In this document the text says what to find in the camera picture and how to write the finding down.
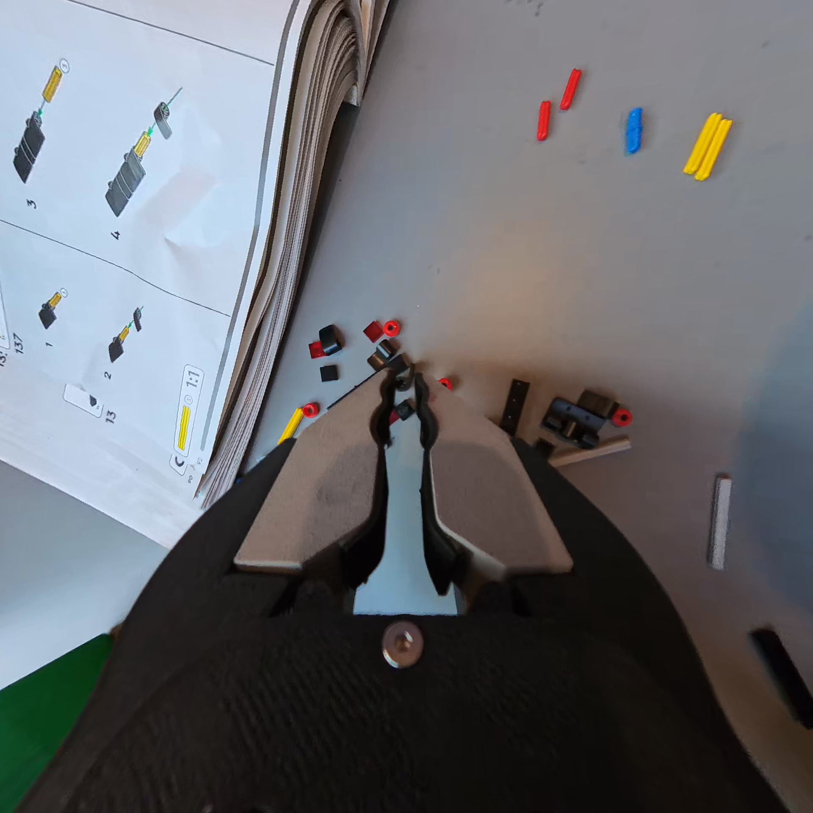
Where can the small black toy connector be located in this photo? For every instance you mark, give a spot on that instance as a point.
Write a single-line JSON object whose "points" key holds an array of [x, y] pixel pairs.
{"points": [[403, 375]]}

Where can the red toy axle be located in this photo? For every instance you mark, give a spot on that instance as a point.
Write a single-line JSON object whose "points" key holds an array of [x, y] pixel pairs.
{"points": [[543, 120], [570, 89]]}

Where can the thin grey toy axle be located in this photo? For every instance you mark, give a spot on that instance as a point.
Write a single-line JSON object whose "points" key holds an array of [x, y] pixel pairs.
{"points": [[587, 451]]}

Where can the blue toy pin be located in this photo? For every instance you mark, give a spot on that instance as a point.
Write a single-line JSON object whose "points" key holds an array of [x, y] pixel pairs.
{"points": [[633, 130]]}

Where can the light grey toy beam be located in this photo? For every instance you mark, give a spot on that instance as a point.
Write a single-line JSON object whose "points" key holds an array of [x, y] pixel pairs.
{"points": [[719, 521]]}

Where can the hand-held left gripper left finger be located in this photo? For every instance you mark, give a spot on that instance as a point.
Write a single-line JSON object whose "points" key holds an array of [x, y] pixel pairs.
{"points": [[311, 502]]}

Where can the green plastic bin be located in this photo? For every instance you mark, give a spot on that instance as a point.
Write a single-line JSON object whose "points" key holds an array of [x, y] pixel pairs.
{"points": [[38, 730]]}

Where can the pile of small toy bricks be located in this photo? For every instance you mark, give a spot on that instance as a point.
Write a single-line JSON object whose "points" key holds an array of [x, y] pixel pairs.
{"points": [[575, 416]]}

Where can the instruction booklet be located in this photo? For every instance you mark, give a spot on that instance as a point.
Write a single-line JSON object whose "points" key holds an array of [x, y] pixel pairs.
{"points": [[127, 222]]}

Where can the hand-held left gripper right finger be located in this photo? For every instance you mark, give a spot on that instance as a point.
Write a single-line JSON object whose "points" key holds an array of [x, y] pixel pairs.
{"points": [[495, 502]]}

